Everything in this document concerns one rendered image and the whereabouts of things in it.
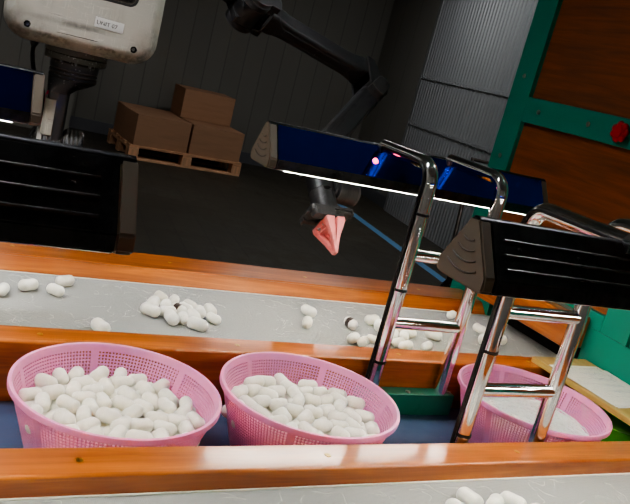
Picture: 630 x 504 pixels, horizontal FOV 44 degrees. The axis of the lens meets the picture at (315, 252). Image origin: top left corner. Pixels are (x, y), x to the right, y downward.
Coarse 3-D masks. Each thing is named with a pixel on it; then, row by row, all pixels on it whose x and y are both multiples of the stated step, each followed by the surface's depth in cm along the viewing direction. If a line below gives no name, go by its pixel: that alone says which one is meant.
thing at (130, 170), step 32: (0, 160) 55; (32, 160) 57; (64, 160) 58; (96, 160) 59; (128, 160) 60; (0, 192) 55; (32, 192) 56; (64, 192) 57; (96, 192) 58; (128, 192) 60; (0, 224) 55; (32, 224) 56; (64, 224) 57; (96, 224) 58; (128, 224) 59
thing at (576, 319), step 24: (528, 216) 102; (552, 216) 98; (576, 216) 96; (624, 240) 89; (504, 312) 105; (528, 312) 107; (552, 312) 110; (576, 312) 112; (576, 336) 113; (480, 360) 107; (480, 384) 108; (504, 384) 111; (528, 384) 114; (552, 384) 115; (552, 408) 116; (456, 432) 110
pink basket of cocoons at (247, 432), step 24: (240, 360) 117; (288, 360) 123; (312, 360) 124; (240, 384) 117; (336, 384) 123; (360, 384) 122; (240, 408) 102; (384, 408) 116; (240, 432) 105; (264, 432) 101; (288, 432) 99; (384, 432) 104
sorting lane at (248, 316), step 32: (64, 288) 135; (96, 288) 139; (128, 288) 143; (160, 288) 148; (192, 288) 152; (0, 320) 115; (32, 320) 118; (64, 320) 121; (128, 320) 128; (160, 320) 132; (224, 320) 140; (256, 320) 144; (288, 320) 148; (320, 320) 153; (448, 320) 177; (480, 320) 183; (512, 352) 165; (544, 352) 171
